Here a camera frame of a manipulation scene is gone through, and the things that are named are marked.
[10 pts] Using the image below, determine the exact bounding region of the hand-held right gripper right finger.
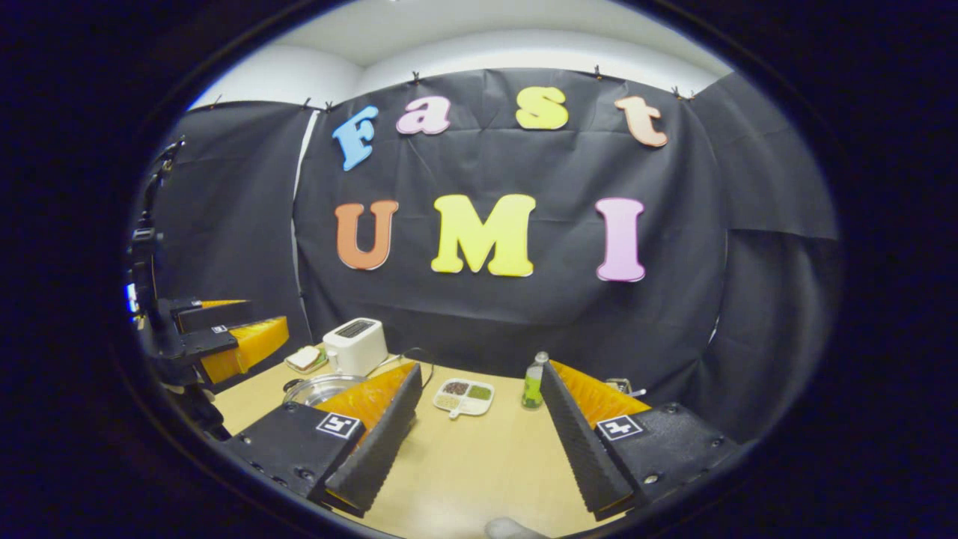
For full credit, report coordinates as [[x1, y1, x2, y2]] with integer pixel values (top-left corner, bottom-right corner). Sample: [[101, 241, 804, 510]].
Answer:
[[538, 359, 742, 522]]

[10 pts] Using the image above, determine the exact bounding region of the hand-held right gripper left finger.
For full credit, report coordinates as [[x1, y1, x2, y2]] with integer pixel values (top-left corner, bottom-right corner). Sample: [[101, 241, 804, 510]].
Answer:
[[221, 362, 424, 519]]

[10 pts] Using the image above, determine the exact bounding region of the stainless steel pot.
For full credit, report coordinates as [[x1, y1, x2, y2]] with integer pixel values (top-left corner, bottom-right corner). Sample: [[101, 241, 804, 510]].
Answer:
[[282, 374, 368, 409]]

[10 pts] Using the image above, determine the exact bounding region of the green drink bottle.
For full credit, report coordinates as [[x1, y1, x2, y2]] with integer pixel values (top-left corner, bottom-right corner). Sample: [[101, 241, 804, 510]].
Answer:
[[521, 350, 550, 410]]

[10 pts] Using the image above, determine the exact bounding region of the pale green plate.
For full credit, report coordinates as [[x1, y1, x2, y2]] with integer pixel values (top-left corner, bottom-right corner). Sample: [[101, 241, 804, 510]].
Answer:
[[284, 344, 329, 375]]

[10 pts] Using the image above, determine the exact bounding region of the white divided dish with beans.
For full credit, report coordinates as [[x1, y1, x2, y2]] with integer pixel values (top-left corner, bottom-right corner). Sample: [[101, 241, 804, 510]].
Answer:
[[433, 378, 496, 421]]

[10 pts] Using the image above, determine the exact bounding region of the white toaster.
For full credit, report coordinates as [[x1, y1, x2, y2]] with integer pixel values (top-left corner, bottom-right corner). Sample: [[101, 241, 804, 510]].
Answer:
[[323, 317, 389, 377]]

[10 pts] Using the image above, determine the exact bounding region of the black power cable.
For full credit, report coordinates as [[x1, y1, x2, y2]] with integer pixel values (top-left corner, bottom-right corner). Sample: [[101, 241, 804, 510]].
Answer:
[[385, 346, 436, 391]]

